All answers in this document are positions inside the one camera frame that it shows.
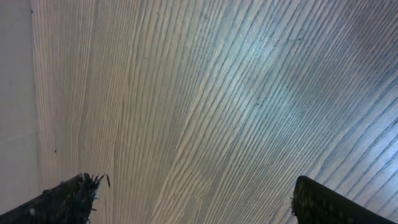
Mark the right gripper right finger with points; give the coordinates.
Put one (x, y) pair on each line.
(313, 203)

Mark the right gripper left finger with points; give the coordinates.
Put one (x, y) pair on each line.
(71, 202)

